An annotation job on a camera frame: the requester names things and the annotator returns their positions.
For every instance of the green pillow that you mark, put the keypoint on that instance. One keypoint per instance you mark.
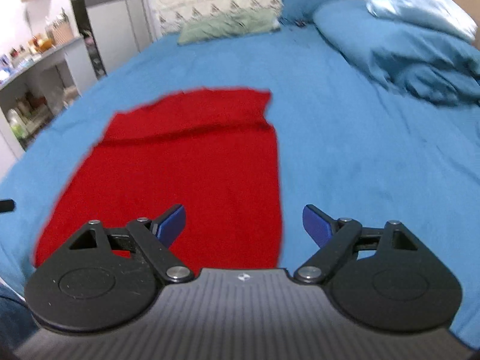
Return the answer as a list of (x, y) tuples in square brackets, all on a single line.
[(229, 25)]

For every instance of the light blue blanket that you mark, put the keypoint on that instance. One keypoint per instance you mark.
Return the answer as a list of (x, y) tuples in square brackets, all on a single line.
[(442, 15)]

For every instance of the dark blue pillow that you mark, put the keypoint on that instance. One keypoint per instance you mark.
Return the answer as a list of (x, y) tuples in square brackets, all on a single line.
[(299, 12)]

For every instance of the blue duvet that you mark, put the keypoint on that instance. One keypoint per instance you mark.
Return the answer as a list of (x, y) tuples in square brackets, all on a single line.
[(404, 58)]

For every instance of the red garment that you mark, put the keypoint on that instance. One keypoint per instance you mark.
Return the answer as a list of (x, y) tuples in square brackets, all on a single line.
[(211, 151)]

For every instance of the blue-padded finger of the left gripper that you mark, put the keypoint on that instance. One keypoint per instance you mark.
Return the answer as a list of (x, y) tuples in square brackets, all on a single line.
[(7, 205)]

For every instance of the blue bed sheet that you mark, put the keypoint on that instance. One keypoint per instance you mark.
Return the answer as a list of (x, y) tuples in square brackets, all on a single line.
[(346, 145)]

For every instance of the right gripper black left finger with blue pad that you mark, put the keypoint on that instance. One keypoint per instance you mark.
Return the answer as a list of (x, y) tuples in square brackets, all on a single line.
[(102, 278)]

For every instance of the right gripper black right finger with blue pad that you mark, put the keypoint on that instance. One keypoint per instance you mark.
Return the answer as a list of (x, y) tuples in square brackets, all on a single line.
[(383, 278)]

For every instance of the white shelf unit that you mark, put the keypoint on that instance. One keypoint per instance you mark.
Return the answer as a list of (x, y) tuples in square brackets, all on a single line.
[(41, 77)]

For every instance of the grey white wardrobe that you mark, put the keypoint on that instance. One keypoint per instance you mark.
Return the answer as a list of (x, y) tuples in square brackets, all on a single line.
[(114, 31)]

